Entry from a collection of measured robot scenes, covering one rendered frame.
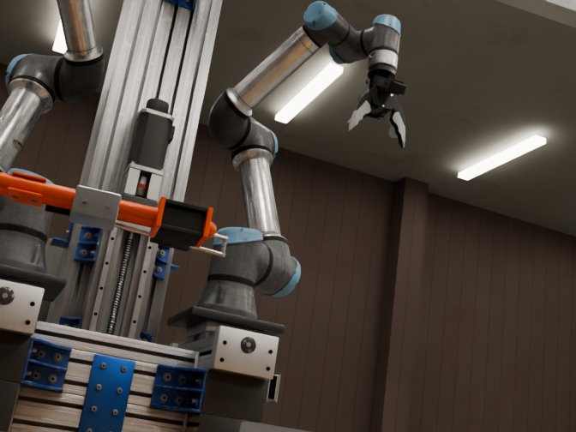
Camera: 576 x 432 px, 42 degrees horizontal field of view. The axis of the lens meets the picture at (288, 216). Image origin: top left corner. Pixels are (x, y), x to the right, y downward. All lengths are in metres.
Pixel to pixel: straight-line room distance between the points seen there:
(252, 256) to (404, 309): 6.38
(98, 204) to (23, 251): 0.51
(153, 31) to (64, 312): 0.80
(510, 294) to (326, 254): 2.42
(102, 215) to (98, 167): 0.77
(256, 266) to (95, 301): 0.38
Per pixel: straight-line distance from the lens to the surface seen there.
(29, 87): 2.00
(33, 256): 1.68
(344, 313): 8.02
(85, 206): 1.18
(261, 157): 2.08
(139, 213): 1.19
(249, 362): 1.61
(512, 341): 9.19
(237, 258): 1.78
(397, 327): 8.05
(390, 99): 1.92
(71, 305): 1.88
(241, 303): 1.75
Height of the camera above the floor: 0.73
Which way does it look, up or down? 18 degrees up
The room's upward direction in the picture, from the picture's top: 8 degrees clockwise
